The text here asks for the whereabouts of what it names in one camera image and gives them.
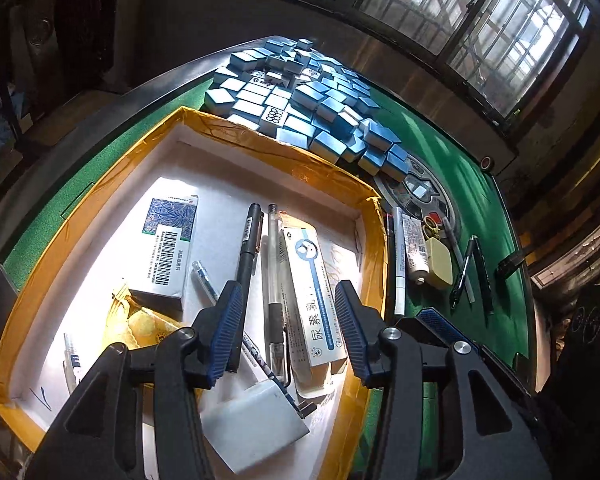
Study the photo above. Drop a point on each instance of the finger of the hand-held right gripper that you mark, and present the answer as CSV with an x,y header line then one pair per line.
x,y
445,325

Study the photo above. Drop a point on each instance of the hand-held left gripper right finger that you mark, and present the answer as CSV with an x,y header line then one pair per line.
x,y
352,340

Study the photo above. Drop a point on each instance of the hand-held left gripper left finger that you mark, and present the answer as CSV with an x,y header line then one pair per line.
x,y
225,340

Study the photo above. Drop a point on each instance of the white blue ointment box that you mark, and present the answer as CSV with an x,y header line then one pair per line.
x,y
310,300

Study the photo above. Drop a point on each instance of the clear blue pen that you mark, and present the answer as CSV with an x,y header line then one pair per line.
x,y
205,280

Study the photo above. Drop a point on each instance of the frosted white capped pen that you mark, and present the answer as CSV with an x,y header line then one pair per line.
x,y
455,255

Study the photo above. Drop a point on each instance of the yellow cracker packet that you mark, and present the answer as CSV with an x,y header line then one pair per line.
x,y
145,325

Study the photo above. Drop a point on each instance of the clear gel pen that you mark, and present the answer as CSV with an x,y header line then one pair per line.
x,y
272,270

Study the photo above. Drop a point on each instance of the black pen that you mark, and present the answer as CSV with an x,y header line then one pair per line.
x,y
462,275
250,240
482,275

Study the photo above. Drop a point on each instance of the blue white medicine box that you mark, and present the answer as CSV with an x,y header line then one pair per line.
x,y
165,240

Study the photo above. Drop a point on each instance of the white foam box yellow tape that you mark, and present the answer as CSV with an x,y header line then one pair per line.
x,y
95,270

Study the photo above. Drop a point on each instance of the slim white pen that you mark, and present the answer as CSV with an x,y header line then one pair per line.
x,y
399,270

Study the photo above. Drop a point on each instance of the white printed tube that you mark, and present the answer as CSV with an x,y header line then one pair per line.
x,y
412,245

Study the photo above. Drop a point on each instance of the black ribbed plastic part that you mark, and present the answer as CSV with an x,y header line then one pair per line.
x,y
510,265

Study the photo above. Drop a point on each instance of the gold keyring clasp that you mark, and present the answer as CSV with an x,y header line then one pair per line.
x,y
432,230

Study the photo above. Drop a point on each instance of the mahjong table control panel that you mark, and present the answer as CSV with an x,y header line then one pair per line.
x,y
415,200

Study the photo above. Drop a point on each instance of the black red tape roll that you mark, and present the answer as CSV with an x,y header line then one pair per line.
x,y
487,162

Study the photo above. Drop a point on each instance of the pile of blue mahjong tiles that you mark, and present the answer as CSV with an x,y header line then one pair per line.
x,y
305,105

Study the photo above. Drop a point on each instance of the barred window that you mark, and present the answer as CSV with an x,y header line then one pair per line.
x,y
430,10

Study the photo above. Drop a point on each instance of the carved wooden chair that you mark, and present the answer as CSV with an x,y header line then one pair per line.
x,y
42,30

